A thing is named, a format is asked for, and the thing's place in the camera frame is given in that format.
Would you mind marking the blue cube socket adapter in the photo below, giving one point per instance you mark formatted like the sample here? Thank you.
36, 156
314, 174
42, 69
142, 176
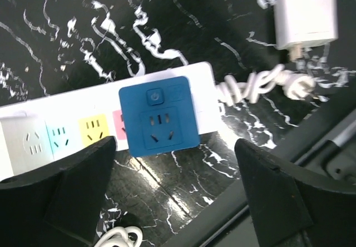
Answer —
159, 117

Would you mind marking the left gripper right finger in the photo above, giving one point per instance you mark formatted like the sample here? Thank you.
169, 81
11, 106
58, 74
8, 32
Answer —
293, 206

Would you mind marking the white square socket adapter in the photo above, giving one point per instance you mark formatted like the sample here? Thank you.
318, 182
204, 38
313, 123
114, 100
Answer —
25, 145

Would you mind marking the white multicolour power strip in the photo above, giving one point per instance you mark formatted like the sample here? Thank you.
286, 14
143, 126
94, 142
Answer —
62, 112

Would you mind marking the white charger plug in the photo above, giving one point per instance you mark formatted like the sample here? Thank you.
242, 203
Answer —
304, 24

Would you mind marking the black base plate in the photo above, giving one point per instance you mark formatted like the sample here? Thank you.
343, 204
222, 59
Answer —
314, 145

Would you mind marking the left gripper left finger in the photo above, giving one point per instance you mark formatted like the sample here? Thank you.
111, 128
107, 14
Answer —
58, 204

